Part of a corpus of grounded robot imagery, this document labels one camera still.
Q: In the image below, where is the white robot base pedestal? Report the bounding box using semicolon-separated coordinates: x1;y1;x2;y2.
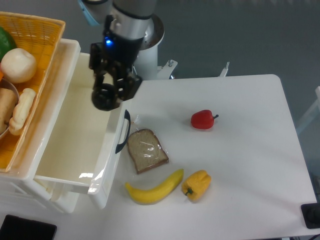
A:
133;14;178;81

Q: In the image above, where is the white drawer cabinet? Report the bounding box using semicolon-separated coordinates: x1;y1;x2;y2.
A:
0;39;81;213

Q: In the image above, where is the red bell pepper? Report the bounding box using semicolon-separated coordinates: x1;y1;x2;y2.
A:
190;109;219;130

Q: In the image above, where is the white open upper drawer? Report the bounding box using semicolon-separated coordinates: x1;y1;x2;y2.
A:
36;53;127;209

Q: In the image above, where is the green vegetable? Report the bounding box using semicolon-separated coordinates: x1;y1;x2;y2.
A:
0;26;17;61

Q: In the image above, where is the beige bread stick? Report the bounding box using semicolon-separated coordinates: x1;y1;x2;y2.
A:
9;88;36;136

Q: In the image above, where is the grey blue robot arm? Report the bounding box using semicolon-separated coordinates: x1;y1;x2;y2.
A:
78;0;157;109

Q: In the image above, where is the black device right edge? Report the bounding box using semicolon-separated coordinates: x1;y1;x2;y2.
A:
300;203;320;229

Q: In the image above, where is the wrapped brown bread slice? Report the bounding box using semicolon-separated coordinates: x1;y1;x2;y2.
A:
126;115;170;175

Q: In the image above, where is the white round bun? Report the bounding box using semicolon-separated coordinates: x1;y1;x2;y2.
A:
1;48;37;84

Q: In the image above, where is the yellow bell pepper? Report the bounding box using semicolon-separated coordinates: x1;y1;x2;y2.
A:
181;170;212;202

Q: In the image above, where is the black tablet bottom left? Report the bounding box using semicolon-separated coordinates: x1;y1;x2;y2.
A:
0;214;57;240

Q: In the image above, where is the dark blue drawer handle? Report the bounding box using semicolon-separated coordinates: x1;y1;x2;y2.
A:
115;109;131;154

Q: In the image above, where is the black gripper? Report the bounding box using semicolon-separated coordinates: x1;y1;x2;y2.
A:
89;15;144;101

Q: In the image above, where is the yellow banana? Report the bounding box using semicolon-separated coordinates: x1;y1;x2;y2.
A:
124;168;184;205

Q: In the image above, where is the brown bread roll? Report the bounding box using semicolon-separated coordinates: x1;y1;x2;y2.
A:
0;88;17;134

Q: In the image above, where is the orange wicker basket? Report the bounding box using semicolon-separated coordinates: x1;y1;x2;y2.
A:
0;11;66;173

